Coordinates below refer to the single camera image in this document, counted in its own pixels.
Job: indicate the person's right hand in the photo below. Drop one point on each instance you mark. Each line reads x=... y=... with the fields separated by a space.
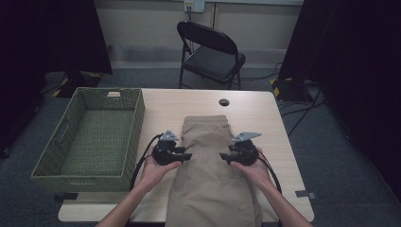
x=257 y=173

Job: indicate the black folding chair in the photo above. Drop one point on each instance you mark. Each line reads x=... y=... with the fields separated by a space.
x=211 y=56

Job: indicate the black tape strip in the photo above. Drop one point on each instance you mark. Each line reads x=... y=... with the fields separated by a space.
x=66 y=197
x=307 y=194

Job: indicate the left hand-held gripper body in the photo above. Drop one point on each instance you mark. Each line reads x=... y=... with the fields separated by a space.
x=164 y=153

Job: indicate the person's left hand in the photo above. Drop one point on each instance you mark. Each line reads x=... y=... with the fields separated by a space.
x=154 y=175

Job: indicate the green woven basket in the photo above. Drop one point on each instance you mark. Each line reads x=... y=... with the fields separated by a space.
x=91 y=142

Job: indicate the white wall outlet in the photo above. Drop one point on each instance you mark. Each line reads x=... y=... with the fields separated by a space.
x=194 y=5

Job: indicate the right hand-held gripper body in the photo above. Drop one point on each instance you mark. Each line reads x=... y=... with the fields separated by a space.
x=247 y=153

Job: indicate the black stand base striped tape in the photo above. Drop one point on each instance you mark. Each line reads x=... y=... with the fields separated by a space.
x=288 y=90
x=78 y=85

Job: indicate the black curtain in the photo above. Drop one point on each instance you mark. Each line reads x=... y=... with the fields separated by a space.
x=47 y=47
x=356 y=78

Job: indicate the beige shorts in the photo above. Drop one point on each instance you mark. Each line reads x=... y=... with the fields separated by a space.
x=211 y=183

